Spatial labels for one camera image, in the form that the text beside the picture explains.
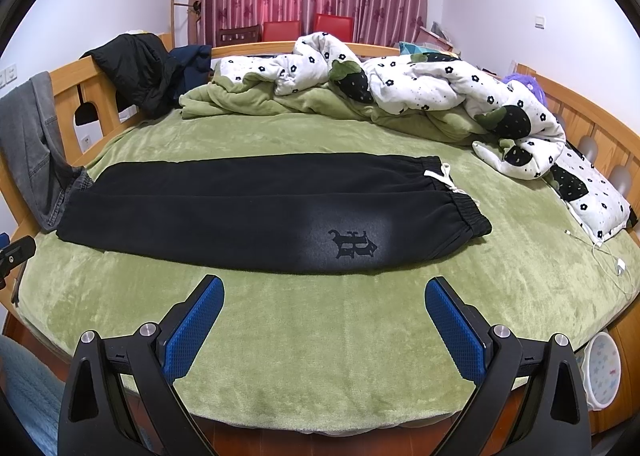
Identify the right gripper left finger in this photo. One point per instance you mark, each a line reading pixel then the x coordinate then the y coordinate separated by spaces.
pixel 95 418

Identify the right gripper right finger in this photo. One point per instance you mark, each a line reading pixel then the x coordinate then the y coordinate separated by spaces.
pixel 553 416

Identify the black sweatpants with white stripe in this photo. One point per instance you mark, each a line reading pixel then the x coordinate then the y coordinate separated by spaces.
pixel 308 213

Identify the white star-pattern bin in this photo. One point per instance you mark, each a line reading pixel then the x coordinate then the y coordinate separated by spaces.
pixel 600 367

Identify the grey jeans on footboard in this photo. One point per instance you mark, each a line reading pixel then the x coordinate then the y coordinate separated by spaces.
pixel 32 145

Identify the green plush bed blanket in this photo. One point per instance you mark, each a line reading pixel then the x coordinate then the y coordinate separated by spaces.
pixel 358 352

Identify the white floral pillow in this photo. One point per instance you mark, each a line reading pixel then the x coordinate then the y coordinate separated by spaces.
pixel 598 207

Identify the black jacket on footboard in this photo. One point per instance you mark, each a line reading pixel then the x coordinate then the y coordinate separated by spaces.
pixel 141 70

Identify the green folded blanket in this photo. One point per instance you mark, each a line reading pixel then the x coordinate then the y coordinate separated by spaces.
pixel 453 126

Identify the navy garment on footboard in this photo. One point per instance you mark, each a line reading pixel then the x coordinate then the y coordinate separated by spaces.
pixel 196 64

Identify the white floral duvet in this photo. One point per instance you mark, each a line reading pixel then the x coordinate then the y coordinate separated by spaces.
pixel 530 138

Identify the red chair left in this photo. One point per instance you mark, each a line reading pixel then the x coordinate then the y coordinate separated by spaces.
pixel 280 31

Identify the red chair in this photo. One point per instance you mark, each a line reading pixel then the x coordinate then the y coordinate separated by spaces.
pixel 338 26
pixel 280 31

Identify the red chair right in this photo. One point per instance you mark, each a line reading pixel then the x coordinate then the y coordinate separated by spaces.
pixel 338 26

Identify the wooden bed frame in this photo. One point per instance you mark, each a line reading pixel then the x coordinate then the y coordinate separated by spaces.
pixel 81 81

